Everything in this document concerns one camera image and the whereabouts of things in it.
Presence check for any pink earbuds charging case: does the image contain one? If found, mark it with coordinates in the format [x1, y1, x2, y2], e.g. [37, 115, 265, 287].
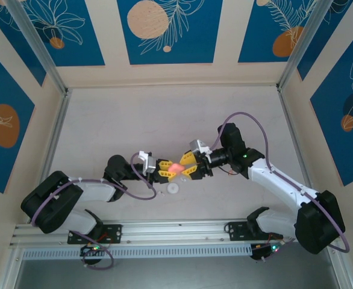
[167, 162, 185, 174]

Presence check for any control board with green light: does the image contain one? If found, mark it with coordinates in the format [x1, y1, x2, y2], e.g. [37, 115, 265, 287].
[251, 242, 286, 261]
[80, 244, 104, 256]

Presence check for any purple cable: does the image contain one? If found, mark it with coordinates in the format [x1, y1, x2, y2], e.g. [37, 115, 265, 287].
[211, 111, 351, 256]
[30, 153, 158, 270]

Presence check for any aluminium table edge rail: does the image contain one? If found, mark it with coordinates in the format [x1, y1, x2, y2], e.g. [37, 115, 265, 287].
[277, 87, 314, 193]
[39, 90, 72, 181]

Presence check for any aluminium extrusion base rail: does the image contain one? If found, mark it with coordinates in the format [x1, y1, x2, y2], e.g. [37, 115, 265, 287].
[9, 219, 301, 247]

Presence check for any white slotted cable duct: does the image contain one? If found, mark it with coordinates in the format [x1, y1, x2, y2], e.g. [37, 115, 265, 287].
[22, 243, 253, 260]

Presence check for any blue floral wall panel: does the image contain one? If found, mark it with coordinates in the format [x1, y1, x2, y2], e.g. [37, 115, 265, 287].
[0, 42, 36, 195]
[237, 0, 319, 64]
[117, 0, 224, 65]
[310, 28, 353, 187]
[0, 0, 47, 87]
[296, 0, 353, 81]
[22, 0, 106, 67]

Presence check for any aluminium corner post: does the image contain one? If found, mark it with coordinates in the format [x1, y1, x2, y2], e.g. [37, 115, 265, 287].
[6, 0, 72, 97]
[277, 0, 330, 91]

